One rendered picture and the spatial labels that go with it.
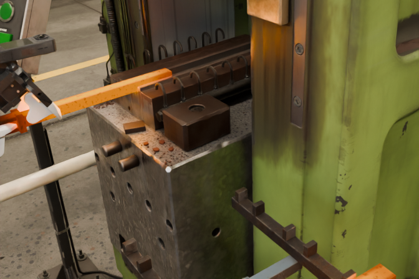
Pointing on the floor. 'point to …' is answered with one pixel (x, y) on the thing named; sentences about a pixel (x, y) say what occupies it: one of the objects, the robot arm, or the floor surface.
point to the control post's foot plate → (58, 272)
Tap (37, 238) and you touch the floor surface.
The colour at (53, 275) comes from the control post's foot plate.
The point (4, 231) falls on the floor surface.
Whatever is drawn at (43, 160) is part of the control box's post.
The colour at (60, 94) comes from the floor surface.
